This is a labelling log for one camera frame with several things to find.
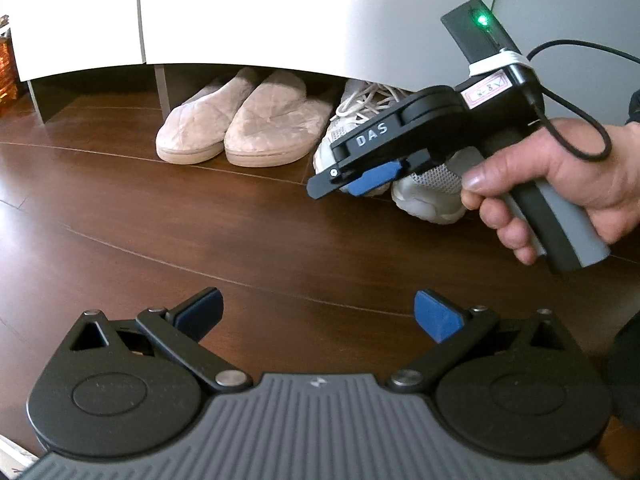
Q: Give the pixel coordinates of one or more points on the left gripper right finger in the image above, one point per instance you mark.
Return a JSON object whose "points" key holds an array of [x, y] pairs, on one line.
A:
{"points": [[457, 334]]}

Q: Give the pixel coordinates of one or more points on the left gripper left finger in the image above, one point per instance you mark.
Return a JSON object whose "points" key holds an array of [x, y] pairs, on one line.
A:
{"points": [[176, 334]]}

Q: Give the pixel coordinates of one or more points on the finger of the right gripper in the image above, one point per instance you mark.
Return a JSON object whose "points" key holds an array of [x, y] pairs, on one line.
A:
{"points": [[336, 177], [376, 180]]}

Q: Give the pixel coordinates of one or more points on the white pink sneaker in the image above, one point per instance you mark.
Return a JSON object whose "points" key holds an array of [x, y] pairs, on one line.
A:
{"points": [[360, 101]]}

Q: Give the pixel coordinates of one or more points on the beige quilted slipper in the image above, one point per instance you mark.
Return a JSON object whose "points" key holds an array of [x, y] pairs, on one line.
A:
{"points": [[280, 122]]}

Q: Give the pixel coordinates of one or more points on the beige fuzzy slipper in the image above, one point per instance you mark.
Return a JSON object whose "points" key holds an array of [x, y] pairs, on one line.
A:
{"points": [[194, 131]]}

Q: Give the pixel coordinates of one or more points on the right hand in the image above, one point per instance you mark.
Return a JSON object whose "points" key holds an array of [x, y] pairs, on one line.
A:
{"points": [[608, 191]]}

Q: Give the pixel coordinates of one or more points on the white cabinet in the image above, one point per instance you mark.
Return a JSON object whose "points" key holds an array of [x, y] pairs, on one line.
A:
{"points": [[397, 42]]}

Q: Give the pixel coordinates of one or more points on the oil bottle front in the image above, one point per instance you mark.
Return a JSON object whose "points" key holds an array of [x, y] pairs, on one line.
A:
{"points": [[10, 87]]}

